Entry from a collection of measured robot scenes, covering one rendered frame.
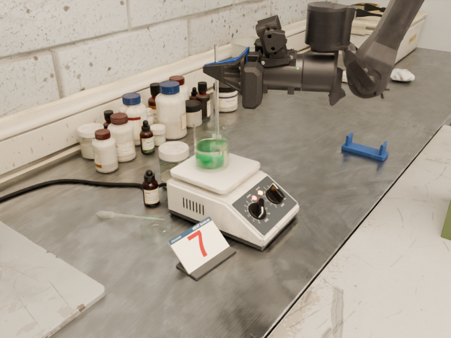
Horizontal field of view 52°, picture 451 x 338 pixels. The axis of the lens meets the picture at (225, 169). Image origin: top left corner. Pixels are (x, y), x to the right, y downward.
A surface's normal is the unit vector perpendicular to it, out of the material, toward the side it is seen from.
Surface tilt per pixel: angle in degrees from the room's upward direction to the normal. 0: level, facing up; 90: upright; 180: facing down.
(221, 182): 0
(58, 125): 90
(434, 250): 0
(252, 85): 90
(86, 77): 90
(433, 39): 90
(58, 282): 0
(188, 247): 40
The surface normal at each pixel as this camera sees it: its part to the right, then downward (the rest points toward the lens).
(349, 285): 0.00, -0.88
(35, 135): 0.80, 0.29
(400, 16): -0.17, 0.47
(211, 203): -0.57, 0.39
